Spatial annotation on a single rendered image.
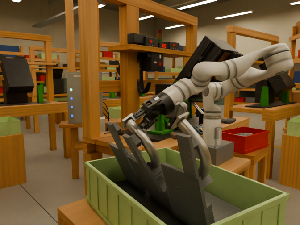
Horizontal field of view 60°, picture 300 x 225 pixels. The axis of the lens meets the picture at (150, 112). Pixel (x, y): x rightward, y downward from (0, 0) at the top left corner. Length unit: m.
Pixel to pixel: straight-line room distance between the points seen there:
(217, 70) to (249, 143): 0.99
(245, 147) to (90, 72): 1.14
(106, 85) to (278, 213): 1.51
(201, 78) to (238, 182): 0.39
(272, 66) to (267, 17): 10.76
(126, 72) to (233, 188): 1.36
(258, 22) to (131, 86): 10.14
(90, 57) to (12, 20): 10.18
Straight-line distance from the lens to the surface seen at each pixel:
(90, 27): 1.86
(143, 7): 2.28
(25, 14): 12.13
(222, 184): 1.05
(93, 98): 1.84
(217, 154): 1.38
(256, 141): 1.93
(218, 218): 0.94
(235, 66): 0.99
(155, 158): 0.82
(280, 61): 1.08
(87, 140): 1.88
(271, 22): 11.71
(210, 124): 1.39
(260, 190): 0.95
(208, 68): 0.93
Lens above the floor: 1.30
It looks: 8 degrees down
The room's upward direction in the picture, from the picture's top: straight up
